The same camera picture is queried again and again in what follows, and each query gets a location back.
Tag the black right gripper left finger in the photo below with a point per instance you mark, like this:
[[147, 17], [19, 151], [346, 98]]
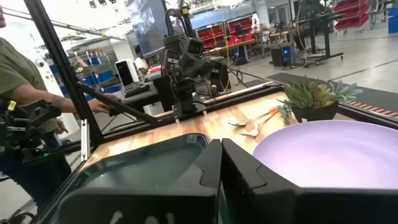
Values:
[[174, 202]]

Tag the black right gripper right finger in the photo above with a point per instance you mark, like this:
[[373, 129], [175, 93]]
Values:
[[280, 205]]

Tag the lavender round plate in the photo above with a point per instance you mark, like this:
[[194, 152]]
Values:
[[326, 152]]

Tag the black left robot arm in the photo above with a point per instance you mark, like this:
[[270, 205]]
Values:
[[184, 96]]

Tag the dark green plastic tray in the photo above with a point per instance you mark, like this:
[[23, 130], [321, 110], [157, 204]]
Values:
[[149, 165]]

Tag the shelf rack with red bins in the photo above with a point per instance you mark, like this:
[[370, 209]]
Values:
[[349, 14], [217, 32]]

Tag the person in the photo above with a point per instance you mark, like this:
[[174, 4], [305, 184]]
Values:
[[140, 63], [15, 71]]

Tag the grey side desk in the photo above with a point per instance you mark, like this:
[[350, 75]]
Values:
[[140, 96]]

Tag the laptop computer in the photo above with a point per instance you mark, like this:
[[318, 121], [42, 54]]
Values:
[[127, 74]]

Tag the black computer tower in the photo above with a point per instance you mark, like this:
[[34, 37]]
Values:
[[281, 54]]

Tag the shelf rack with blue bins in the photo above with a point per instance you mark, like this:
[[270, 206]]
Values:
[[96, 71]]

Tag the potted succulent plant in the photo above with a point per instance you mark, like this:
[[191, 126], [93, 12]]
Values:
[[311, 99]]

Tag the black standing desk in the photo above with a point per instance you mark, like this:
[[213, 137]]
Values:
[[323, 28]]

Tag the black floor mat striped edge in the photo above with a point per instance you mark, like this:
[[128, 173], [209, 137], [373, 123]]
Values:
[[376, 98]]

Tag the black device with yellow tag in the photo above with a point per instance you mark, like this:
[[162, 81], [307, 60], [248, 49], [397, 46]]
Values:
[[28, 124]]

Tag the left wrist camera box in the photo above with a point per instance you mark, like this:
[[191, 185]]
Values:
[[196, 46]]

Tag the large wall screen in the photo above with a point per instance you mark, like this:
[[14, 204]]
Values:
[[149, 25]]

